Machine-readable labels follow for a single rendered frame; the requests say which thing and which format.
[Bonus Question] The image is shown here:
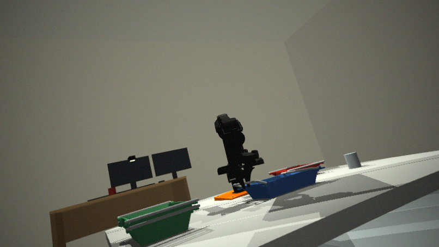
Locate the blue plastic tray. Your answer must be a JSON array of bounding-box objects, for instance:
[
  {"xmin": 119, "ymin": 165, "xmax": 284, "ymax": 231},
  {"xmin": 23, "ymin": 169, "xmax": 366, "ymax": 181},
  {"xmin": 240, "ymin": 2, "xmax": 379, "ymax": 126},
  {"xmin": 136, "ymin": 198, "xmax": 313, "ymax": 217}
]
[{"xmin": 237, "ymin": 166, "xmax": 325, "ymax": 199}]

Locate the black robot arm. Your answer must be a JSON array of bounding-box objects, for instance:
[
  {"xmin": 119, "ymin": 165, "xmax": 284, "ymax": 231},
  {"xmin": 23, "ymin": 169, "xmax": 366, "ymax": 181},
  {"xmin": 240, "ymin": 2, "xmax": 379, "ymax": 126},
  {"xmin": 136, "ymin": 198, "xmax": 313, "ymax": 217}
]
[{"xmin": 215, "ymin": 114, "xmax": 259, "ymax": 194}]

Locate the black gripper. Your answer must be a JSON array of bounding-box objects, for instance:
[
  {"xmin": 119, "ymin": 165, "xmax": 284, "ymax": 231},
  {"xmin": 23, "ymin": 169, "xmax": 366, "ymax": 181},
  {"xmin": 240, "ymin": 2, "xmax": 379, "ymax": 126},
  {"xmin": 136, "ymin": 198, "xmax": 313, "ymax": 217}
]
[{"xmin": 217, "ymin": 147, "xmax": 264, "ymax": 189}]

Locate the red plastic tray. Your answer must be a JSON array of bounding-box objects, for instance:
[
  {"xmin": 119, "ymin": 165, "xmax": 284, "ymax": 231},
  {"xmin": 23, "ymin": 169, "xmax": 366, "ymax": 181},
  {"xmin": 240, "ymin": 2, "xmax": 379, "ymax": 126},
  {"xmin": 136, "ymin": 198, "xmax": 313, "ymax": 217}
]
[{"xmin": 268, "ymin": 160, "xmax": 325, "ymax": 176}]

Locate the grey cylinder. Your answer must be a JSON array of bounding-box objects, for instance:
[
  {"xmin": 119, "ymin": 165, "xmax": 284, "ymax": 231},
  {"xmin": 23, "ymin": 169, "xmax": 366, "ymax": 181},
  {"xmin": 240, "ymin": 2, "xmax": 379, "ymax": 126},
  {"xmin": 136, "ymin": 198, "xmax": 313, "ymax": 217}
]
[{"xmin": 344, "ymin": 152, "xmax": 362, "ymax": 169}]

